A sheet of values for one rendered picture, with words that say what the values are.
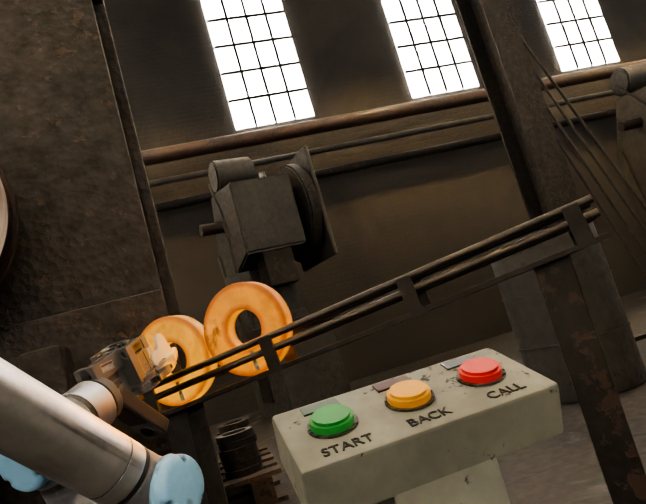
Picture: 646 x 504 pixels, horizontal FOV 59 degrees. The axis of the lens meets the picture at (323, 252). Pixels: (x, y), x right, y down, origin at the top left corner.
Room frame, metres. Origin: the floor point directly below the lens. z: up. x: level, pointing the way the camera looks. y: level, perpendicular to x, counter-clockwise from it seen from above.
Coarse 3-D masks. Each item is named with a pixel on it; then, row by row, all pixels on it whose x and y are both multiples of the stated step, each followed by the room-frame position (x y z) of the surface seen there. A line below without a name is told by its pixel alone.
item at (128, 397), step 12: (132, 396) 0.88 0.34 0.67; (132, 408) 0.88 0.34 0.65; (144, 408) 0.90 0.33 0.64; (120, 420) 0.91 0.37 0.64; (132, 420) 0.90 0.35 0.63; (144, 420) 0.90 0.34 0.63; (156, 420) 0.92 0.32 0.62; (168, 420) 0.94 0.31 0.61; (144, 432) 0.92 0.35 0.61; (156, 432) 0.93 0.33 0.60
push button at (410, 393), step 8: (400, 384) 0.55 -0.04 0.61; (408, 384) 0.54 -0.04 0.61; (416, 384) 0.54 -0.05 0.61; (424, 384) 0.54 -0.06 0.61; (392, 392) 0.53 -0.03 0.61; (400, 392) 0.53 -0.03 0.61; (408, 392) 0.53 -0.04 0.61; (416, 392) 0.53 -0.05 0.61; (424, 392) 0.53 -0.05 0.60; (392, 400) 0.53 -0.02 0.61; (400, 400) 0.52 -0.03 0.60; (408, 400) 0.52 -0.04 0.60; (416, 400) 0.52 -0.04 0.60; (424, 400) 0.52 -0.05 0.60
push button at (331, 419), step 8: (320, 408) 0.53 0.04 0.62; (328, 408) 0.53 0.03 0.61; (336, 408) 0.52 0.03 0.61; (344, 408) 0.52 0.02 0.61; (312, 416) 0.52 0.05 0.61; (320, 416) 0.52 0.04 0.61; (328, 416) 0.51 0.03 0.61; (336, 416) 0.51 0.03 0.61; (344, 416) 0.51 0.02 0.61; (352, 416) 0.51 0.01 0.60; (312, 424) 0.51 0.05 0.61; (320, 424) 0.50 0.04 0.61; (328, 424) 0.50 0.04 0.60; (336, 424) 0.50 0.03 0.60; (344, 424) 0.50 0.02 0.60; (352, 424) 0.51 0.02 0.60; (320, 432) 0.50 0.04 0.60; (328, 432) 0.50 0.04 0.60; (336, 432) 0.50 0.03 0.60
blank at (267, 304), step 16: (224, 288) 0.97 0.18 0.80; (240, 288) 0.96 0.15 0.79; (256, 288) 0.95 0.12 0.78; (272, 288) 0.97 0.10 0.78; (224, 304) 0.97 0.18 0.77; (240, 304) 0.96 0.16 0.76; (256, 304) 0.95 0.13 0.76; (272, 304) 0.94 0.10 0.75; (208, 320) 0.99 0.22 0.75; (224, 320) 0.98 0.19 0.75; (272, 320) 0.95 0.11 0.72; (288, 320) 0.95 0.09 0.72; (208, 336) 0.99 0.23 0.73; (224, 336) 0.98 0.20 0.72; (288, 336) 0.95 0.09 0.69; (240, 368) 0.97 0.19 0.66; (256, 368) 0.96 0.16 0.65
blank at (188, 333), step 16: (160, 320) 1.02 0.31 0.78; (176, 320) 1.01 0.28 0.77; (192, 320) 1.02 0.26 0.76; (176, 336) 1.01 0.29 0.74; (192, 336) 1.00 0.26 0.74; (192, 352) 1.00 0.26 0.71; (208, 352) 0.99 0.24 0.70; (208, 368) 1.00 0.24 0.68; (176, 384) 1.02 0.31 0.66; (208, 384) 1.01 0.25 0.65; (160, 400) 1.03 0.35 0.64; (176, 400) 1.02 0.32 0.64; (192, 400) 1.02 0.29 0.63
